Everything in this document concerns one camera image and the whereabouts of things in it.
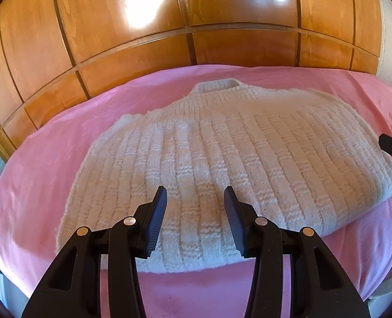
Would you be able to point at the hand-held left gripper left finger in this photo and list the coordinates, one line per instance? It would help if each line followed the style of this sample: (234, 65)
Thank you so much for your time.
(156, 225)

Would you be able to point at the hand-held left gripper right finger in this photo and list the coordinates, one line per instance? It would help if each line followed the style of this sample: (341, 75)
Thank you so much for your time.
(233, 218)

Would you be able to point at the white knitted sweater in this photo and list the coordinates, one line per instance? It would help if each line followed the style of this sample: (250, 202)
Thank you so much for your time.
(248, 139)

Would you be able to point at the pink bed sheet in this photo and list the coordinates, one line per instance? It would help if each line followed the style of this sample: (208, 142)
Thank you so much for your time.
(50, 172)

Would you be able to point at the wooden wardrobe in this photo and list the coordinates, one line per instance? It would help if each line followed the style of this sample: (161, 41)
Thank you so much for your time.
(116, 39)

